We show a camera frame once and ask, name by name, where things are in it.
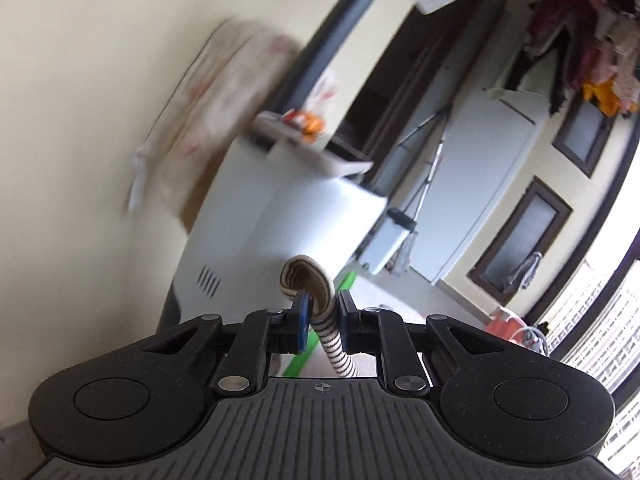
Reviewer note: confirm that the cream printed cloth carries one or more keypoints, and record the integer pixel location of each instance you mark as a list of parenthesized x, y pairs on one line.
[(210, 110)]

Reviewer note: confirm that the yellow hanging garment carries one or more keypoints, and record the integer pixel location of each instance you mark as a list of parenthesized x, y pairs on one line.
[(605, 95)]

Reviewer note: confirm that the white air purifier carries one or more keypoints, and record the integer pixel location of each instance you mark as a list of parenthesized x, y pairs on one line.
[(280, 220)]

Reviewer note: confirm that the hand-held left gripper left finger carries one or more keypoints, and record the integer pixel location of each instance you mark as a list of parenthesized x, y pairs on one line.
[(302, 321)]

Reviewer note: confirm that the grey hanging rag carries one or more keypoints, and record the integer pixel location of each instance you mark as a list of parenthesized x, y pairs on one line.
[(525, 270)]

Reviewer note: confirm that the orange bucket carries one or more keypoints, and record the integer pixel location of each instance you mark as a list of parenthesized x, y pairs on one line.
[(502, 325)]

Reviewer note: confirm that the orange item on purifier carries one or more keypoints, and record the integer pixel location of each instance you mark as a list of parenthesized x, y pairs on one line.
[(307, 122)]

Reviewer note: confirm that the small dark framed window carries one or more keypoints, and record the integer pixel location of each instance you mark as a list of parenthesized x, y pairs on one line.
[(585, 132)]

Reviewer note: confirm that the row of hanging clothes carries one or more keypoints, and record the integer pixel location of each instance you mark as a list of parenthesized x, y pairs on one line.
[(590, 20)]

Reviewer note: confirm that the white printed play mat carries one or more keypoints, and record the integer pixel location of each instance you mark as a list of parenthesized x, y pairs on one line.
[(400, 300)]

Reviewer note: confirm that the tall dark framed window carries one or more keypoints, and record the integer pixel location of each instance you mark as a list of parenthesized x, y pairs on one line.
[(525, 240)]

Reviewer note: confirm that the mop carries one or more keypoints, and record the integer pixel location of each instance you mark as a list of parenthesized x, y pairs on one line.
[(406, 255)]

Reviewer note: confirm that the large black window frame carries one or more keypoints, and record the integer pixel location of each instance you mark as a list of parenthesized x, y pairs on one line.
[(595, 260)]

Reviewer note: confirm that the tripod stand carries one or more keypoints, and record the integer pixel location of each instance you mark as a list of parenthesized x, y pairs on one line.
[(430, 160)]

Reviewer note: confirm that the white door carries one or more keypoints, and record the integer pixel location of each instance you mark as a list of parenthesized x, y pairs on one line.
[(480, 185)]

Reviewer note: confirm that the beige striped garment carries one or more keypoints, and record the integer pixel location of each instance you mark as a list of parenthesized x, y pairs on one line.
[(320, 280)]

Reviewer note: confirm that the apartment buildings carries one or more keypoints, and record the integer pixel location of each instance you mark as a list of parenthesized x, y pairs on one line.
[(620, 340)]

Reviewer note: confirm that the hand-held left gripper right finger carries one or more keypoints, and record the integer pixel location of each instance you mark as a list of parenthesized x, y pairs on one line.
[(346, 322)]

